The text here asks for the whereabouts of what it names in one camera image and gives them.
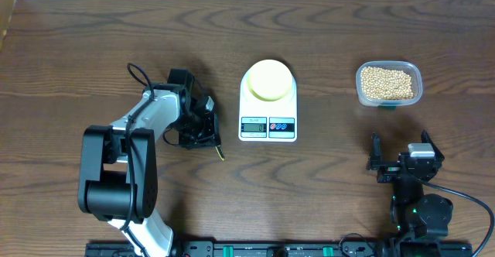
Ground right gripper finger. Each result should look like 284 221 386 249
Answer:
369 132 382 164
421 129 444 159

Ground yellow measuring scoop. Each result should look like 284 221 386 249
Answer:
216 145 225 161

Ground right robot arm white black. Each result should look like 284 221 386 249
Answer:
367 131 453 256

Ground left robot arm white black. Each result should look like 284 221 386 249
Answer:
77 69 222 256

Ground white digital kitchen scale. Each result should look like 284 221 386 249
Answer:
238 72 298 142

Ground pale yellow bowl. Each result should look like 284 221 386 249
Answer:
247 60 293 101

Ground clear plastic container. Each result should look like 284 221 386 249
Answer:
356 60 423 107

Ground soybeans in container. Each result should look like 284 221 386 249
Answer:
360 67 414 100

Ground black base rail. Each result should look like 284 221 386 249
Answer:
84 231 475 257

